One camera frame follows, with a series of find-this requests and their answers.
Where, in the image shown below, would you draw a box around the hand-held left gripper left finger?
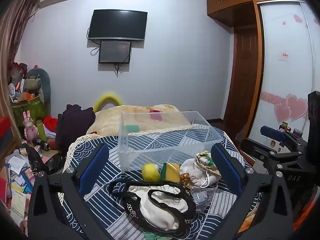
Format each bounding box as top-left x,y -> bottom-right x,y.
27,143 -> 110,240

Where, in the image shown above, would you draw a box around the pile of papers and books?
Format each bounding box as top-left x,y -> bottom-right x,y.
0,150 -> 38,232

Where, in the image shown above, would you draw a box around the silver glitter packet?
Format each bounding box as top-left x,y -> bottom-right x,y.
191,187 -> 218,213

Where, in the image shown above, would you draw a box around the clear plastic box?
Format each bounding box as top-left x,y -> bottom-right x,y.
117,110 -> 223,173

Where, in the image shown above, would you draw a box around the beige fleece blanket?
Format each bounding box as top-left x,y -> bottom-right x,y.
86,104 -> 193,136

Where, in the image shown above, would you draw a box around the cream lace cloth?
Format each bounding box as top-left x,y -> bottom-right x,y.
62,133 -> 101,173

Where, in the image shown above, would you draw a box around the black plastic bag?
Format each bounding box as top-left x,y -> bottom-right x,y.
24,145 -> 66,176

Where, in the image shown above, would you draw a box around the floral drawstring pouch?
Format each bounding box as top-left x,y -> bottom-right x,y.
195,151 -> 222,176

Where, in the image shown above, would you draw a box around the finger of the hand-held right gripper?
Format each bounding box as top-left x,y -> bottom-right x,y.
260,126 -> 310,151
240,137 -> 310,174

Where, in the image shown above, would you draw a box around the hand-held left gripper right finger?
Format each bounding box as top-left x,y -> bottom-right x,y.
211,143 -> 294,240

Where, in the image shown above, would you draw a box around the brown wooden door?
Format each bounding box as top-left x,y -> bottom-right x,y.
222,26 -> 262,136

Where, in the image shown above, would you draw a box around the black wall television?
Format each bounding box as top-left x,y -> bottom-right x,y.
88,9 -> 148,42

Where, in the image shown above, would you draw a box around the brown striped curtain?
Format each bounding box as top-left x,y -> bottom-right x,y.
0,0 -> 42,140

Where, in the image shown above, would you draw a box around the pink heart stickers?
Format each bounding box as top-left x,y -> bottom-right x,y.
274,93 -> 309,125

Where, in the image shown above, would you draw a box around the pink rabbit plush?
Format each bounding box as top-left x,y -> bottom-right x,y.
22,110 -> 38,141

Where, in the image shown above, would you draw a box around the black flashlight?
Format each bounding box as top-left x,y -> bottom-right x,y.
32,137 -> 52,152

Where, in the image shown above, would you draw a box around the dark clothing heap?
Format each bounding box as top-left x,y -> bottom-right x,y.
55,104 -> 97,156

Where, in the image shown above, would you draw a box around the yellow green sponge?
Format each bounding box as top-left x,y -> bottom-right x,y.
160,162 -> 181,183

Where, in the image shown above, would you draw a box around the white bag with black trim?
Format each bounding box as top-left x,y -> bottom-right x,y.
108,179 -> 197,236

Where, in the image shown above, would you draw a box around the red plush cloth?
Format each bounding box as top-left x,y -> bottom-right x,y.
42,116 -> 59,132

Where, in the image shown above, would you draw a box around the grey green plush toy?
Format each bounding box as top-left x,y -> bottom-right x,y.
26,67 -> 52,111

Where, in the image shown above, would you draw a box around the white drawstring pouch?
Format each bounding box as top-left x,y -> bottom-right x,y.
179,158 -> 222,188

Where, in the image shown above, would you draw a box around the white wardrobe sliding door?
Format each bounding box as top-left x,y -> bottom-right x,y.
246,0 -> 320,143

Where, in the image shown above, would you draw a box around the green bottle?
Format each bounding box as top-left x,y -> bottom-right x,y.
37,120 -> 47,141

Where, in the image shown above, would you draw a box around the green cardboard box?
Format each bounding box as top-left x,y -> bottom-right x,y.
11,96 -> 48,127

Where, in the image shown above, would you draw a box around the yellow foam ring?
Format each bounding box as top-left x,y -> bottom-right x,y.
93,93 -> 125,113

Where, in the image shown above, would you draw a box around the blue patterned bed sheet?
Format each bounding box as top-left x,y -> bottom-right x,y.
57,124 -> 253,240

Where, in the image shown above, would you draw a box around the small black wall monitor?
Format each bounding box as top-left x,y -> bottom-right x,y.
98,40 -> 132,64

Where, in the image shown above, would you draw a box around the wooden overhead cabinet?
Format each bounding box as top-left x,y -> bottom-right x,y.
206,0 -> 305,28

